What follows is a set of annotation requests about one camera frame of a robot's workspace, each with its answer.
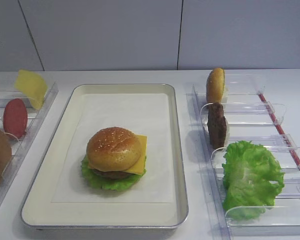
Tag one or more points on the sesame top bun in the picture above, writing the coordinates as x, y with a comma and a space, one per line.
113, 149

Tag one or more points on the green lettuce in burger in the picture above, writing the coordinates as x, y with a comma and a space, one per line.
100, 182

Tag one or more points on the green lettuce leaf in rack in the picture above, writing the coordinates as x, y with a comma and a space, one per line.
253, 178

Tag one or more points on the yellow cheese slice in rack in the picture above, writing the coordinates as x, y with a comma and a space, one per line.
33, 86

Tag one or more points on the red tomato slice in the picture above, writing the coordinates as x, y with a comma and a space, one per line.
15, 118

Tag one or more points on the white paper tray liner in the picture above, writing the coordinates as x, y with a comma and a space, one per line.
147, 114

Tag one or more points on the brown patty in rack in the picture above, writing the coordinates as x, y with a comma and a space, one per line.
217, 125

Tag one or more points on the brown patty in burger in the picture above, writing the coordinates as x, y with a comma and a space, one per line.
113, 175

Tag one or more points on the bun half in right rack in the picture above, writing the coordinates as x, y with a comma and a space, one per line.
215, 85

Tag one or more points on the clear acrylic right food rack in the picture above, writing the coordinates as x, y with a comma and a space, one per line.
252, 117

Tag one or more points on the clear acrylic food rack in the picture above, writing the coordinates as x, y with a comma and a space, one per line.
252, 117
21, 146

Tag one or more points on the clear acrylic left food rack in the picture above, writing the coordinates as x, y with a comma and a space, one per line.
21, 146

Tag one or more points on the white metal tray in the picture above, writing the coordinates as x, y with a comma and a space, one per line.
40, 211

